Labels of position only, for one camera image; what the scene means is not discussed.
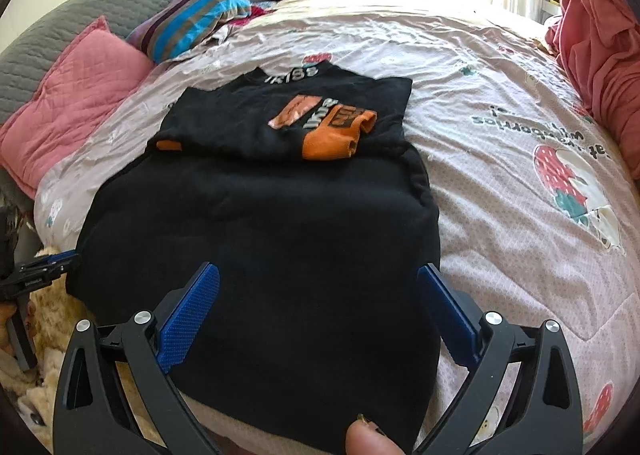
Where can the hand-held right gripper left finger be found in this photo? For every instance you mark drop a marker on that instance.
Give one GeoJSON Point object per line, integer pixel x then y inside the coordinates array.
{"type": "Point", "coordinates": [190, 310]}

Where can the pink crumpled blanket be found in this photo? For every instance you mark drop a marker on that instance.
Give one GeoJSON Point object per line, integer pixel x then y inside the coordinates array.
{"type": "Point", "coordinates": [600, 35]}

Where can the red cloth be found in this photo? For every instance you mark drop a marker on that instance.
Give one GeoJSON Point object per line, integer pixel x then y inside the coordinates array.
{"type": "Point", "coordinates": [256, 13]}

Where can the black sweater with orange cuffs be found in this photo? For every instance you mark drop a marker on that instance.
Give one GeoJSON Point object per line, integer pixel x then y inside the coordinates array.
{"type": "Point", "coordinates": [250, 235]}

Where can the printed pink bed quilt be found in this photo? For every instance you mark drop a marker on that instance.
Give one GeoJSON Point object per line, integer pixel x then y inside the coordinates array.
{"type": "Point", "coordinates": [500, 210]}

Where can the white desk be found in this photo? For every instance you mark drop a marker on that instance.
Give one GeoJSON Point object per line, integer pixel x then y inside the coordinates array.
{"type": "Point", "coordinates": [550, 12]}

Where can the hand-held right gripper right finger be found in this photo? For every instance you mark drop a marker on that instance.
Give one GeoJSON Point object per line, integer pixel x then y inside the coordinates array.
{"type": "Point", "coordinates": [447, 312]}

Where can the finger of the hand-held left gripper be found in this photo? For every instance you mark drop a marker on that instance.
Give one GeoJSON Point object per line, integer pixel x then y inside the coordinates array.
{"type": "Point", "coordinates": [62, 257]}
{"type": "Point", "coordinates": [47, 276]}

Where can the pink quilted pillow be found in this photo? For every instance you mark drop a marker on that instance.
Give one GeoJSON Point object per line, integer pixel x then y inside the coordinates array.
{"type": "Point", "coordinates": [75, 100]}

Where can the person's right hand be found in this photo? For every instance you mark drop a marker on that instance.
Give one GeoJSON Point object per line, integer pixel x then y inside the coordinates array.
{"type": "Point", "coordinates": [372, 442]}

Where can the grey quilted headboard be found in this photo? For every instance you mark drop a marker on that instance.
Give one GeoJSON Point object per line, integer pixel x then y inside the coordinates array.
{"type": "Point", "coordinates": [100, 0]}

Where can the cream fluffy blanket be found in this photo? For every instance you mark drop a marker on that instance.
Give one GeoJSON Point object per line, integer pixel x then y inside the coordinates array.
{"type": "Point", "coordinates": [50, 330]}

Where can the striped pillow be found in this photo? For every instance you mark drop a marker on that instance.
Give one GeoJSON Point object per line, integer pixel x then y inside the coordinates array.
{"type": "Point", "coordinates": [190, 20]}

